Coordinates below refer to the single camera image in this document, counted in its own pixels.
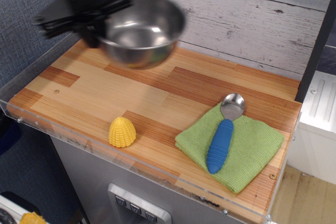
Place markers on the stainless steel bowl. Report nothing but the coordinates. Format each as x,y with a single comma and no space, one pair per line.
143,35

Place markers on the dark vertical post right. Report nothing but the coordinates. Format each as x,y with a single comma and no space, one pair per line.
317,51

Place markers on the yellow toy corn piece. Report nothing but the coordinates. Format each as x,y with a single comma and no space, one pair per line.
122,132

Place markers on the clear acrylic table guard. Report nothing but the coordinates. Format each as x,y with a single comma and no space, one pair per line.
77,96

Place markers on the blue handled metal spoon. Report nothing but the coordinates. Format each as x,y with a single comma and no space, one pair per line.
232,107

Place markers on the silver cabinet with button panel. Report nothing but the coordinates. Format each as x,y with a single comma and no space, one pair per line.
109,193

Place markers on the yellow object bottom left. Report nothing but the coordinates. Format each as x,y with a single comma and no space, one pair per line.
32,218

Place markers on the white aluminium ledge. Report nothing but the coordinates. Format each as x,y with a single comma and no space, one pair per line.
318,108

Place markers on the green folded cloth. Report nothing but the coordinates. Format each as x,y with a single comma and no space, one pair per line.
253,145

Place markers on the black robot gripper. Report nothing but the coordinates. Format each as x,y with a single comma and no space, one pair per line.
86,16

